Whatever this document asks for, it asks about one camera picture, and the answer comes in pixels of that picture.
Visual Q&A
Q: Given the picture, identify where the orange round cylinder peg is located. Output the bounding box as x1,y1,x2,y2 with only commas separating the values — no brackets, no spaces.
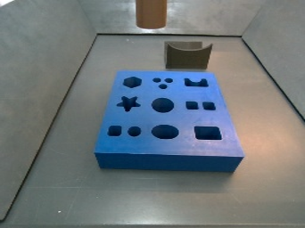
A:
137,0,168,29

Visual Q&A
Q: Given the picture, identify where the blue shape sorting block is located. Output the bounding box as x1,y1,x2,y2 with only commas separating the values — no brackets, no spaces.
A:
94,70,245,172

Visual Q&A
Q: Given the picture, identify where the dark grey curved cradle holder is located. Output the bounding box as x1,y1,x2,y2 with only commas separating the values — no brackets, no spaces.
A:
165,41,213,69

